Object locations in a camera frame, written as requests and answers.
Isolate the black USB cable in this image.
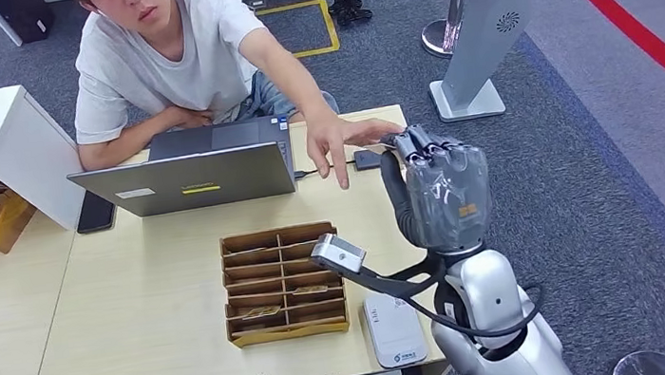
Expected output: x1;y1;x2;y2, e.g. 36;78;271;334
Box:
293;159;358;180

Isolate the grey laptop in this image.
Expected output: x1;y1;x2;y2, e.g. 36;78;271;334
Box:
61;112;300;227

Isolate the person's left hand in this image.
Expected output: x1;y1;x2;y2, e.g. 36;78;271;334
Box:
301;107;410;195

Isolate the black smartphone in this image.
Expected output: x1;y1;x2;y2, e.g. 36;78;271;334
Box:
71;187;119;236

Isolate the wooden card organizer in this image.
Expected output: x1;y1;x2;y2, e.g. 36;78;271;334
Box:
214;219;352;350

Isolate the gold hotel key card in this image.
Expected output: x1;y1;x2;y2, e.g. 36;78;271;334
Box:
291;283;329;298
239;304;283;323

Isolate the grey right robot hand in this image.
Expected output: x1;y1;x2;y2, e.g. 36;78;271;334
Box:
374;117;500;263

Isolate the chrome stanchion post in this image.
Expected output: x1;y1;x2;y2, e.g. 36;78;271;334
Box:
416;0;491;63

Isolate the black box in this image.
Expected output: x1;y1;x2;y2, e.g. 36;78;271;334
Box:
0;0;60;47

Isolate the person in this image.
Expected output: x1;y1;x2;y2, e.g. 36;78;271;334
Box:
59;0;412;222

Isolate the clear round dome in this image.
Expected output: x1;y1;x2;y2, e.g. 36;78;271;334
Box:
606;347;665;375

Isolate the white card reader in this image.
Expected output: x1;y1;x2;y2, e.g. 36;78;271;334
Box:
361;288;430;373

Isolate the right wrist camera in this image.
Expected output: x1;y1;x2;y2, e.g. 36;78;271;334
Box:
308;228;370;281

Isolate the person's right hand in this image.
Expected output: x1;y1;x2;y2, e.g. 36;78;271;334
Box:
167;102;215;133

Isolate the grey kiosk stand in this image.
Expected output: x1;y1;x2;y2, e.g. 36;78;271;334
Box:
418;0;546;125

